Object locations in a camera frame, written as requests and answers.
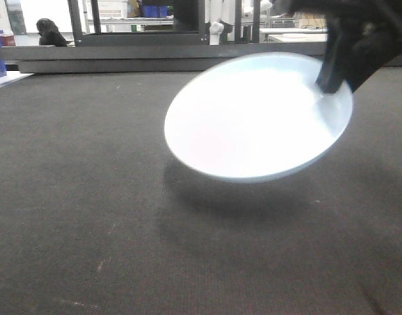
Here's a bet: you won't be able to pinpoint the white background desk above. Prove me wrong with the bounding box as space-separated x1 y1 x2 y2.
259 28 327 43

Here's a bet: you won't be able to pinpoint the black table edge rail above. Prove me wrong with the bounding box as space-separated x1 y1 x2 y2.
0 42 325 74

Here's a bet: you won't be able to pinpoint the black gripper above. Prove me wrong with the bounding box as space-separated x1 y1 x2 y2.
288 1 402 94

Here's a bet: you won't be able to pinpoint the blue bins on far shelf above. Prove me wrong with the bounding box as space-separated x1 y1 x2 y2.
141 5 168 18

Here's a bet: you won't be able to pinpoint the black seated figure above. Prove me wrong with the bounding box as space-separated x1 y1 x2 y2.
36 18 68 47

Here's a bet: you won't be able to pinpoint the black metal frame structure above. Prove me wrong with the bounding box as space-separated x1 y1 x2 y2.
68 1 261 47

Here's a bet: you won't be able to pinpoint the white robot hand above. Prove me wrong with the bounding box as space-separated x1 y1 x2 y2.
209 21 224 45

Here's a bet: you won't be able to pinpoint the pale blue round tray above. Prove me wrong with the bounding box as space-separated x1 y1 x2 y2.
164 52 353 182

